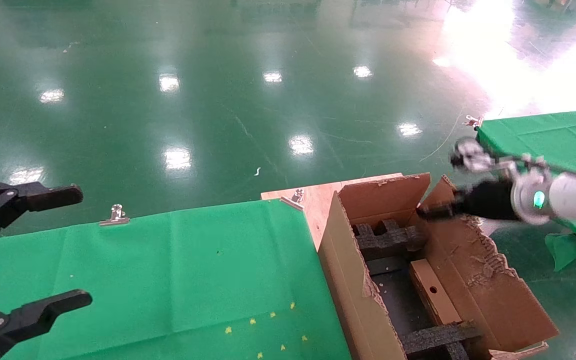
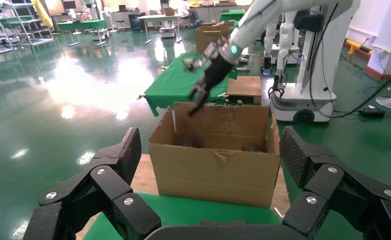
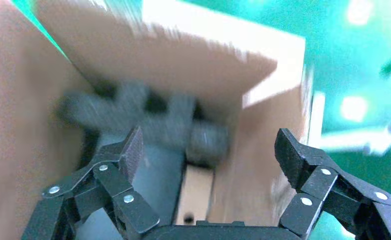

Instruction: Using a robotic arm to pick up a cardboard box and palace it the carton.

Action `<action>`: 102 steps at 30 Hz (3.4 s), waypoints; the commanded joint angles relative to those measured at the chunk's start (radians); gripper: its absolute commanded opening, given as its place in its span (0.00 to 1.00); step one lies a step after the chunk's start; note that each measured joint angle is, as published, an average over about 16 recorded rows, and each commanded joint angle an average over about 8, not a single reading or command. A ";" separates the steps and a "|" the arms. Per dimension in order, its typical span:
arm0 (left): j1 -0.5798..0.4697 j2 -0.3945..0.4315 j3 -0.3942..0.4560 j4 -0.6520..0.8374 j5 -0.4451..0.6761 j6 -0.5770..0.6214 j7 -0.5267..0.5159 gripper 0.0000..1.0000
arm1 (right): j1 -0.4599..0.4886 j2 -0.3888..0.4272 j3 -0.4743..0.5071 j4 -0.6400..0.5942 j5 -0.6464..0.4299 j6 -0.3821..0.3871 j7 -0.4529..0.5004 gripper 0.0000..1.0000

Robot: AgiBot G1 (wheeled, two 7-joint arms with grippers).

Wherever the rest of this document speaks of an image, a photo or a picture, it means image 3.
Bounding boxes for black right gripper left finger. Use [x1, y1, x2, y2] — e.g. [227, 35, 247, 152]
[21, 125, 161, 240]

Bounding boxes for large open torn carton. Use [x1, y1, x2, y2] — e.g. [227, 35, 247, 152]
[0, 0, 312, 240]

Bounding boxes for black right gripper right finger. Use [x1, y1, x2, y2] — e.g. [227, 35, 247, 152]
[274, 128, 391, 240]

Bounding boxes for black foam insert block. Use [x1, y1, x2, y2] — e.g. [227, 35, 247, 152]
[57, 82, 231, 168]

